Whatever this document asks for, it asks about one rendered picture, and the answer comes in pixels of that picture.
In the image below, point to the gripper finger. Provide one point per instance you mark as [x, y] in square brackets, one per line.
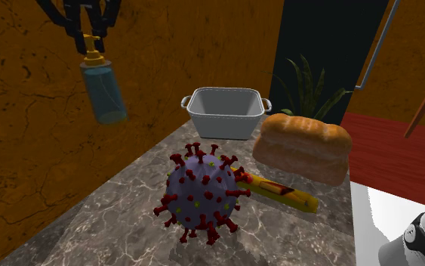
[100, 25]
[71, 25]

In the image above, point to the purple spiky ball red spikes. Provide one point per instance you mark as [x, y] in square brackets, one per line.
[201, 191]

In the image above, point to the blue bottle with yellow pump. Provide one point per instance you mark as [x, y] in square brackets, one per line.
[103, 92]

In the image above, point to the yellow flat bar with red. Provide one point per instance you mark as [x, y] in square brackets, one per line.
[296, 197]

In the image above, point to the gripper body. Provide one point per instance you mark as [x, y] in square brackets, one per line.
[87, 2]

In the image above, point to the green leafy plant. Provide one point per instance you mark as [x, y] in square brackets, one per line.
[306, 92]

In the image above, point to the brown bread loaf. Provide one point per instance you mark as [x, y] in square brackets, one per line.
[304, 151]

